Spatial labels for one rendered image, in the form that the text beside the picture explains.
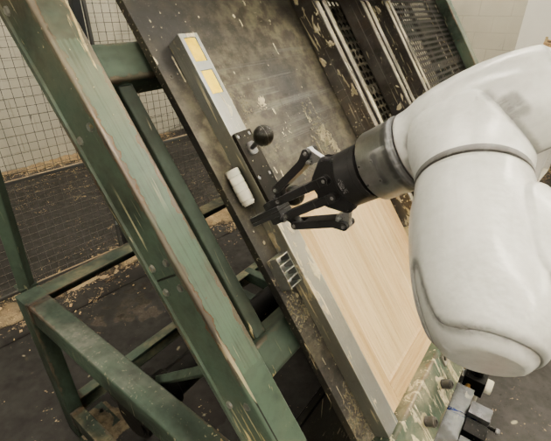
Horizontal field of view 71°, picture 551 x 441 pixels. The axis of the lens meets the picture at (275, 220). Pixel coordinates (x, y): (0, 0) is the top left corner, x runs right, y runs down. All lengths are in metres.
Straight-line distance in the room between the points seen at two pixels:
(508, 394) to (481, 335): 2.15
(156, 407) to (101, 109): 0.80
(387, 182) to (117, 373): 1.03
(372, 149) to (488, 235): 0.19
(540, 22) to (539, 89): 4.51
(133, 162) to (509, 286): 0.53
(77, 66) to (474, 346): 0.63
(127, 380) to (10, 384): 1.38
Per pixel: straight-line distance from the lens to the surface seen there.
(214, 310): 0.66
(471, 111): 0.39
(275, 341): 0.84
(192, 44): 0.86
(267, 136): 0.69
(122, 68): 0.84
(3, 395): 2.55
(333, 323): 0.86
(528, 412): 2.43
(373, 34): 1.47
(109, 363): 1.33
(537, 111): 0.40
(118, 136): 0.66
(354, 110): 1.20
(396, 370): 1.07
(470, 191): 0.34
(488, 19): 6.48
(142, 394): 1.22
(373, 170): 0.46
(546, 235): 0.33
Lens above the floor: 1.73
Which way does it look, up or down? 29 degrees down
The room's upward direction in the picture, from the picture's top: straight up
